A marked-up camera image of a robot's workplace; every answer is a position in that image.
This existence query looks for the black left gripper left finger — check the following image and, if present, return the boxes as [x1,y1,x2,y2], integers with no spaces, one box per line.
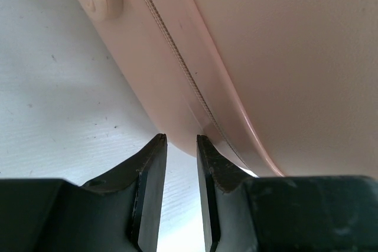
[82,134,168,251]

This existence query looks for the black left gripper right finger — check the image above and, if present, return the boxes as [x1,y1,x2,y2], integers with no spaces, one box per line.
[197,135,256,251]

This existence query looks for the pink hard-shell suitcase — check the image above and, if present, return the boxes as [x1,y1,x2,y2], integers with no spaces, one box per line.
[78,0,377,177]

